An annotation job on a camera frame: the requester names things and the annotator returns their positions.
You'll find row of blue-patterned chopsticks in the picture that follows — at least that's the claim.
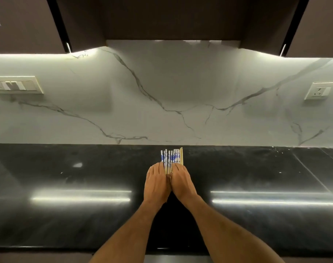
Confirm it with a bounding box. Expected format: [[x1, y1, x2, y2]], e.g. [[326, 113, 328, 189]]
[[160, 147, 184, 176]]

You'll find person's left forearm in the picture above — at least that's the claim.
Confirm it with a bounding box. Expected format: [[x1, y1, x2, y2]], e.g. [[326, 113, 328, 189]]
[[89, 200, 163, 263]]

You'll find brown wall cabinet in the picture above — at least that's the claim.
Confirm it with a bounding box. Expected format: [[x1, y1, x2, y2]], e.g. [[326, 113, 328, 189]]
[[286, 0, 333, 58], [0, 0, 66, 54]]

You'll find wide cream wall switch panel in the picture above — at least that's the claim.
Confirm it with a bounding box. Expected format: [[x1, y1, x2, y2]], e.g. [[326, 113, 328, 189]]
[[0, 76, 44, 94]]

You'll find person's right forearm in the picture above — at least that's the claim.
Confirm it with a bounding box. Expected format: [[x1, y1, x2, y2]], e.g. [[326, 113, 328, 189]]
[[181, 195, 285, 263]]

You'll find dark brown chimney hood cabinet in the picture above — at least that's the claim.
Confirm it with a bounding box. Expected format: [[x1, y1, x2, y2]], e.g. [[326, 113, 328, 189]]
[[54, 0, 302, 56]]

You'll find person's right hand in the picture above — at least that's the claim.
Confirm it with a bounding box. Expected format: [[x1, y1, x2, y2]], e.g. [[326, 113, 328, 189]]
[[170, 163, 198, 206]]

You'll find small cream wall socket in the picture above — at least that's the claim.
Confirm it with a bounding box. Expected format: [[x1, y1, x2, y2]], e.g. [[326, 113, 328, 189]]
[[304, 82, 333, 101]]

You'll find person's left hand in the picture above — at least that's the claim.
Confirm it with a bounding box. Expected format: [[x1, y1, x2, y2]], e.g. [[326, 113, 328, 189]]
[[143, 162, 172, 209]]

